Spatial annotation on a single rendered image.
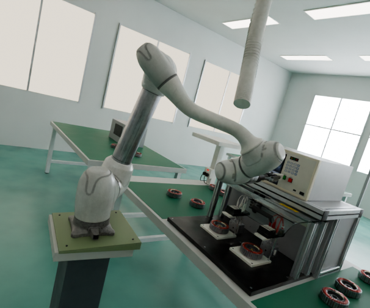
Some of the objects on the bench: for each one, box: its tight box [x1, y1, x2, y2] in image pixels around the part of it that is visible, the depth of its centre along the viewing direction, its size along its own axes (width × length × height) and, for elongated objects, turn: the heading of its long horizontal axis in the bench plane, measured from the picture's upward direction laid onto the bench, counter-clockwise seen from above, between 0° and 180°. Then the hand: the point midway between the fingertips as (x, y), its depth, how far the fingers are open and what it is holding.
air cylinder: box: [229, 219, 245, 233], centre depth 163 cm, size 5×8×6 cm
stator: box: [167, 189, 182, 199], centre depth 202 cm, size 11×11×4 cm
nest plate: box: [200, 224, 236, 240], centre depth 154 cm, size 15×15×1 cm
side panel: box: [311, 218, 361, 279], centre depth 142 cm, size 28×3×32 cm, turn 69°
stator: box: [209, 220, 230, 234], centre depth 154 cm, size 11×11×4 cm
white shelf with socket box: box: [192, 132, 241, 185], centre depth 247 cm, size 35×37×46 cm
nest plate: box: [230, 246, 272, 268], centre depth 136 cm, size 15×15×1 cm
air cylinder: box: [260, 240, 279, 257], centre depth 144 cm, size 5×8×6 cm
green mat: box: [128, 182, 223, 219], centre depth 210 cm, size 94×61×1 cm, turn 69°
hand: (278, 176), depth 137 cm, fingers closed
